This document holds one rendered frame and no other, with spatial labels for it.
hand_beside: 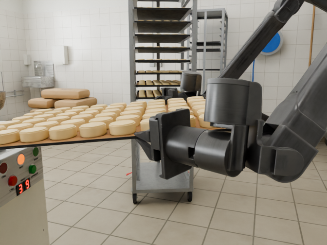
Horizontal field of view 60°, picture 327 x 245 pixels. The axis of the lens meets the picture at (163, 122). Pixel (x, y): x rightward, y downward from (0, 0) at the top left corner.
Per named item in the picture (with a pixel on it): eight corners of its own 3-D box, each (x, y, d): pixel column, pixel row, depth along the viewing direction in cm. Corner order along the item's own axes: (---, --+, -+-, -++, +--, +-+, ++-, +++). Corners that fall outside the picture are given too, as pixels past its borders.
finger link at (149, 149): (123, 153, 49) (160, 164, 43) (119, 113, 48) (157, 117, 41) (152, 144, 54) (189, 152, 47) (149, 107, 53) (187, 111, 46)
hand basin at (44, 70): (71, 104, 551) (67, 45, 530) (58, 107, 518) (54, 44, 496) (30, 102, 584) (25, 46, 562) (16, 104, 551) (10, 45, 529)
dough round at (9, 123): (25, 127, 69) (24, 118, 69) (18, 131, 64) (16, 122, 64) (3, 129, 69) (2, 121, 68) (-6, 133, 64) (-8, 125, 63)
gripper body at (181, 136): (156, 178, 44) (193, 190, 39) (152, 113, 42) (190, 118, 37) (184, 166, 49) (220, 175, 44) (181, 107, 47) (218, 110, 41)
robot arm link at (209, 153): (229, 182, 34) (252, 176, 38) (235, 125, 34) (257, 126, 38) (186, 169, 39) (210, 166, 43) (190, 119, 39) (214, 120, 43)
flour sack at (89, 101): (77, 111, 435) (76, 101, 432) (53, 110, 445) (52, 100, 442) (98, 105, 503) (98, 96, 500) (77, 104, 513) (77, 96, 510)
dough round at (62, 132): (81, 135, 54) (80, 125, 54) (55, 142, 51) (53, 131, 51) (71, 132, 58) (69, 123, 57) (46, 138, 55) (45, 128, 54)
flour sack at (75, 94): (39, 98, 469) (39, 89, 466) (54, 96, 509) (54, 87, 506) (79, 99, 453) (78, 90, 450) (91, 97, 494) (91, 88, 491)
